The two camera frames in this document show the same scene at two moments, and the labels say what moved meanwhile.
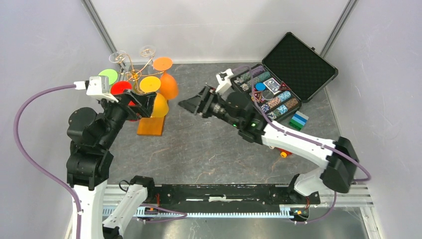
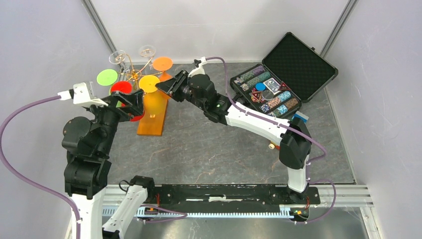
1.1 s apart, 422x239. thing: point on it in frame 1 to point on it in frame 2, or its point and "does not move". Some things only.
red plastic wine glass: [119, 87] does not move
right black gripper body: [215, 105] to [183, 91]
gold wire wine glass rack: [133, 75] does not move
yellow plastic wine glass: [151, 84] does not move
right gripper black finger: [194, 104] to [168, 86]
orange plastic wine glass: [168, 87] does not move
